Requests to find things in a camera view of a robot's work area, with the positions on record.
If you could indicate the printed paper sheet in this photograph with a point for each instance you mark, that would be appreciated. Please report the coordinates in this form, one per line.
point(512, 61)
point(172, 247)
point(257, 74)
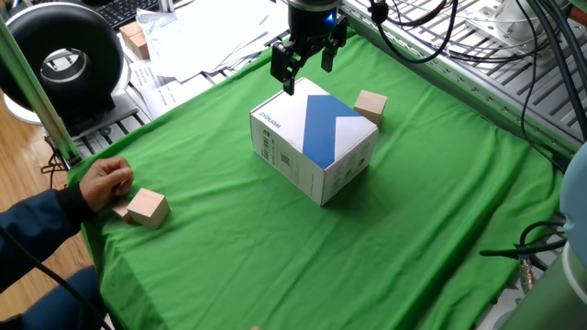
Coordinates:
point(169, 94)

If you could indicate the large wooden cube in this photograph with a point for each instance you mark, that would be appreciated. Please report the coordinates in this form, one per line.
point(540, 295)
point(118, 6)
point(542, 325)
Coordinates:
point(149, 208)

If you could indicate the small wooden cube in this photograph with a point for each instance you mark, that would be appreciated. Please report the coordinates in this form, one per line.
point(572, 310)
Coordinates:
point(121, 211)

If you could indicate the white paper stack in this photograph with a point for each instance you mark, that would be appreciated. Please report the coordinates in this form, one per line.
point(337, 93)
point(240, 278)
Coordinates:
point(206, 41)

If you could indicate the green aluminium post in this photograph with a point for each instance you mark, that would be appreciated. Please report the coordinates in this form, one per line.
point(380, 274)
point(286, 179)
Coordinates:
point(39, 96)

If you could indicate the left forearm blue sleeve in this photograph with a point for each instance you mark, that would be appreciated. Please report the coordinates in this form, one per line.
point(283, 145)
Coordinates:
point(32, 234)

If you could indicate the silver metal plate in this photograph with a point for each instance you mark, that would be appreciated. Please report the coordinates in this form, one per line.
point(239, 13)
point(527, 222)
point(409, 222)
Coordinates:
point(495, 20)

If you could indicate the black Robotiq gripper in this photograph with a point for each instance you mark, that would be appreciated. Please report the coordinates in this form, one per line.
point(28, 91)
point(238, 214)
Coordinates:
point(314, 18)

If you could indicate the person left hand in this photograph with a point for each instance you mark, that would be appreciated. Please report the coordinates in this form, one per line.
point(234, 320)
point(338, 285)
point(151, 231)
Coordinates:
point(105, 181)

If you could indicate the person leg blue trousers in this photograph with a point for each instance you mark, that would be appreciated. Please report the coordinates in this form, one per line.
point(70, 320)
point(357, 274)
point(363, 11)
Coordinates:
point(69, 302)

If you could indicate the wooden block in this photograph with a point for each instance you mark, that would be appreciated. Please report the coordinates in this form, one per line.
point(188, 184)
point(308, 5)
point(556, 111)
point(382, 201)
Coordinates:
point(129, 29)
point(140, 46)

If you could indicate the black keyboard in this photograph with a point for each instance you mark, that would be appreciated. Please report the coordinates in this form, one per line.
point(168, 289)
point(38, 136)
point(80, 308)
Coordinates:
point(124, 9)

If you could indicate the white blue cardboard box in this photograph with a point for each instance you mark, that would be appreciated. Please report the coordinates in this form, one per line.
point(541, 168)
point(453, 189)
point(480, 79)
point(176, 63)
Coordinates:
point(316, 133)

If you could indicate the green cloth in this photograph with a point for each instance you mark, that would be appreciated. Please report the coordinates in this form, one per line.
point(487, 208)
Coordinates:
point(275, 256)

